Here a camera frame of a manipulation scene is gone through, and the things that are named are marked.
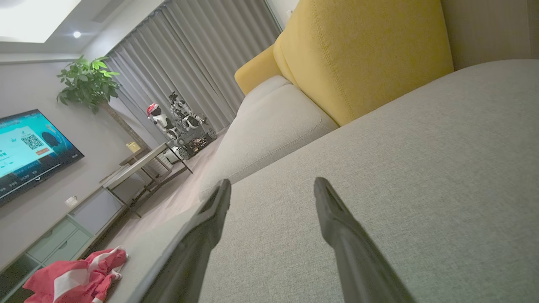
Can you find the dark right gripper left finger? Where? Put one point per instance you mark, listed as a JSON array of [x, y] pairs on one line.
[[189, 261]]

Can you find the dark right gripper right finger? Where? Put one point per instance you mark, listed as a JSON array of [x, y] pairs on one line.
[[358, 261]]

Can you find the red white basketball jersey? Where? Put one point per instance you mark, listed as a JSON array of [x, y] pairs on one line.
[[84, 277]]

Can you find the grey table with metal legs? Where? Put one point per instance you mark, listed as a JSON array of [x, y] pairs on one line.
[[134, 168]]

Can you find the wheeled rover robot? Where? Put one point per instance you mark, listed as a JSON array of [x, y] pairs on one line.
[[198, 141]]

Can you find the low pale green TV cabinet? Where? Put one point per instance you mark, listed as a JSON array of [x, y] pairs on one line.
[[59, 242]]

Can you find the small white box device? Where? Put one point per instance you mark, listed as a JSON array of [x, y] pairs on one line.
[[71, 201]]

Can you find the white robot with red hat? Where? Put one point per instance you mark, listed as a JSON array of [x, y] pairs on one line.
[[160, 120]]

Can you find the white black humanoid robot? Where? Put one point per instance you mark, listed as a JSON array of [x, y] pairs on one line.
[[187, 113]]

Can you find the small grey sofa seat cushion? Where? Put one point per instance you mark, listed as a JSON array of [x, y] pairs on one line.
[[269, 134]]

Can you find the yellow sofa back cushion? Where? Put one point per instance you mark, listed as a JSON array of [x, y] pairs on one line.
[[257, 71], [358, 54]]

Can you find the grey pleated curtain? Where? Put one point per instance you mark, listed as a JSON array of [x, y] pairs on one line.
[[189, 54]]

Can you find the green potted tree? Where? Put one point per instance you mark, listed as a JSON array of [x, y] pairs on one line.
[[86, 82]]

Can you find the round ceiling spotlight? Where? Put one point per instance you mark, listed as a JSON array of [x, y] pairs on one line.
[[76, 34]]

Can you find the grey sofa back cushion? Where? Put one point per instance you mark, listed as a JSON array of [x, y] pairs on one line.
[[488, 29]]

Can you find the wall-mounted flat television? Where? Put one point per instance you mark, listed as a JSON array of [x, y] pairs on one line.
[[29, 151]]

